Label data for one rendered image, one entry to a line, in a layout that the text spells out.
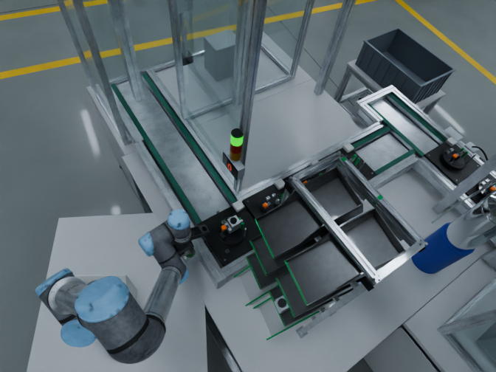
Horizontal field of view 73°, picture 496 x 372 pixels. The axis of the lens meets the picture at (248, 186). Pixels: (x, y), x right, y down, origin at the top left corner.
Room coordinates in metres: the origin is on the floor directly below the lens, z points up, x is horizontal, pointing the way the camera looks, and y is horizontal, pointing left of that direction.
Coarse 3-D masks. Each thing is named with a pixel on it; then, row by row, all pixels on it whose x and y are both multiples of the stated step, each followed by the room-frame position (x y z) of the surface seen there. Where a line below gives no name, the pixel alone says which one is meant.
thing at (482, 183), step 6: (480, 180) 1.21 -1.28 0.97; (486, 180) 1.19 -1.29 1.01; (492, 180) 1.23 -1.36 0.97; (474, 186) 1.16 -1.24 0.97; (480, 186) 1.16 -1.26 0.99; (492, 186) 1.14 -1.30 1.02; (468, 192) 1.12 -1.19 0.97; (474, 192) 1.12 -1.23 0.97; (480, 192) 1.12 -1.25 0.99; (486, 192) 1.10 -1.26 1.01; (474, 198) 1.08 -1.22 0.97; (480, 198) 1.09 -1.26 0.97
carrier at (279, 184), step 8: (280, 184) 0.95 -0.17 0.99; (264, 192) 0.90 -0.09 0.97; (272, 192) 0.91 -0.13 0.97; (280, 192) 0.92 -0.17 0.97; (248, 200) 0.84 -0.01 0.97; (256, 200) 0.85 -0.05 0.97; (264, 200) 0.84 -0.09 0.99; (272, 200) 0.85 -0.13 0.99; (280, 200) 0.86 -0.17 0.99; (248, 208) 0.79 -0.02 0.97; (256, 208) 0.80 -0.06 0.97; (264, 208) 0.80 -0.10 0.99; (272, 208) 0.81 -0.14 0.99; (256, 216) 0.76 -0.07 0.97
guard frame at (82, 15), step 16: (80, 0) 1.14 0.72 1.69; (64, 16) 1.51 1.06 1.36; (80, 16) 1.13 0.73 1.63; (304, 16) 1.95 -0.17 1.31; (304, 32) 1.95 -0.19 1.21; (96, 48) 1.14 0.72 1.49; (96, 64) 1.13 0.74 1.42; (112, 80) 1.60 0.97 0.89; (272, 80) 1.85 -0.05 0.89; (288, 80) 1.91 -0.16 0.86; (96, 96) 1.46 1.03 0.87; (112, 96) 1.14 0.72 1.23; (112, 112) 1.14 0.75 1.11
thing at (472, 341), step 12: (492, 288) 0.61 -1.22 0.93; (480, 300) 0.53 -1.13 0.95; (492, 300) 0.49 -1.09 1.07; (468, 312) 0.47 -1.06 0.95; (480, 312) 0.43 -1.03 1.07; (492, 324) 0.37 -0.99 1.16; (456, 336) 0.36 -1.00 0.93; (468, 336) 0.35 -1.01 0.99; (480, 336) 0.35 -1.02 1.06; (492, 336) 0.34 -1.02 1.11; (468, 348) 0.32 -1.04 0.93; (480, 348) 0.31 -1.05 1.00; (492, 348) 0.30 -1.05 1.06; (480, 360) 0.28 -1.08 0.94; (492, 360) 0.27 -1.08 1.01
